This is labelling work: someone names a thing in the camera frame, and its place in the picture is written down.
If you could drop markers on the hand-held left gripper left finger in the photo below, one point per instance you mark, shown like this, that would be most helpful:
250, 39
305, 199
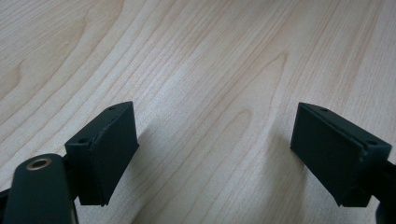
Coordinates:
106, 155

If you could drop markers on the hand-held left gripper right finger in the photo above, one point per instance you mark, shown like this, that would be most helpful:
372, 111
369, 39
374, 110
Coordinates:
336, 155

